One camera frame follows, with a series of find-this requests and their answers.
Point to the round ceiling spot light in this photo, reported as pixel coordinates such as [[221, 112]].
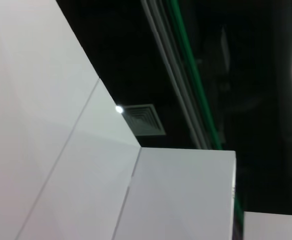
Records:
[[119, 109]]

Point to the white ceiling conduit pipes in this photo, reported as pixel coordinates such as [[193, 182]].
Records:
[[171, 67]]

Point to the square ceiling air vent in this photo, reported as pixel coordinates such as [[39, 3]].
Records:
[[143, 120]]

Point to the green ceiling pipe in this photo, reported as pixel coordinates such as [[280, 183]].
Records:
[[193, 67]]

